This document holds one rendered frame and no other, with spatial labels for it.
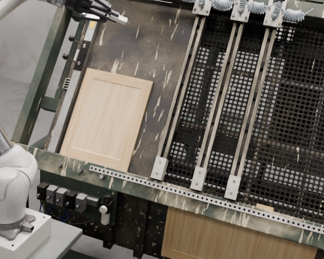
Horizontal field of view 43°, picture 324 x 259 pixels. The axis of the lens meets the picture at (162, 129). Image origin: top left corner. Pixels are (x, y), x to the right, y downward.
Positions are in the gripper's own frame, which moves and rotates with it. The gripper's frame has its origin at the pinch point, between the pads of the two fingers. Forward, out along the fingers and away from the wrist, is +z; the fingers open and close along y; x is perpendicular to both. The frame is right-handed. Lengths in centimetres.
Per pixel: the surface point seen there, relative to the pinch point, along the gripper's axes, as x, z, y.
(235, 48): 60, 72, -28
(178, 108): 32, 53, -61
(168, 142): 15, 53, -72
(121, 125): 29, 28, -87
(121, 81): 53, 20, -75
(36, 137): 161, -21, -290
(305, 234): -29, 126, -58
